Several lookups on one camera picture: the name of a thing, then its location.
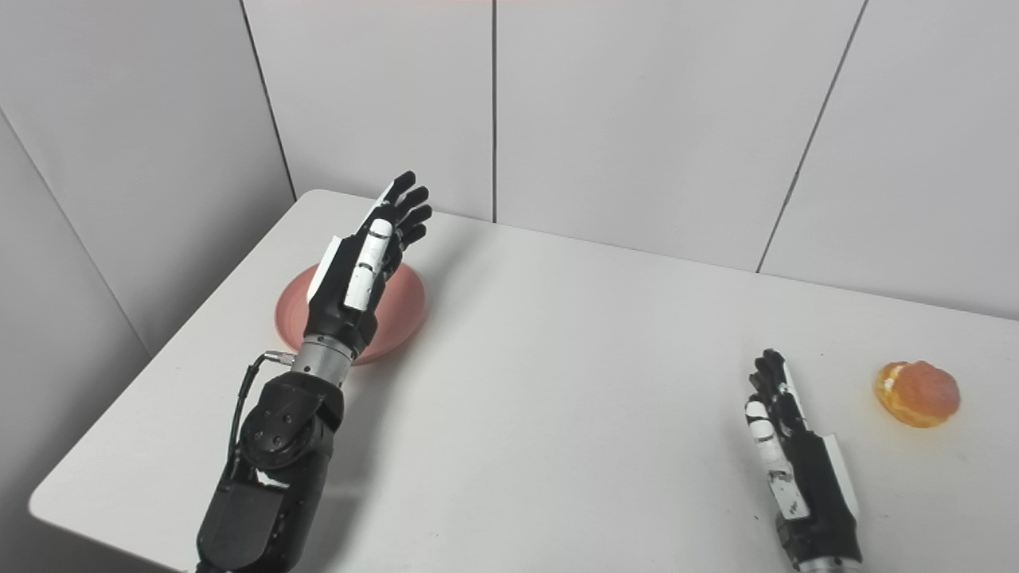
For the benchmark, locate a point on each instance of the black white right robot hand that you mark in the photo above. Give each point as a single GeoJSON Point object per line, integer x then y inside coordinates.
{"type": "Point", "coordinates": [820, 493]}

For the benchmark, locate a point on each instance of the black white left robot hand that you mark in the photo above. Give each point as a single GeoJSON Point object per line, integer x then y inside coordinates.
{"type": "Point", "coordinates": [338, 306]}

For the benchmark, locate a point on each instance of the pink round plate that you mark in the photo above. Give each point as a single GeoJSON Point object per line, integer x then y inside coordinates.
{"type": "Point", "coordinates": [402, 306]}

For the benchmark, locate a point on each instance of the orange cream puff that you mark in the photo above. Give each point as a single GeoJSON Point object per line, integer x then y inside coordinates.
{"type": "Point", "coordinates": [919, 394]}

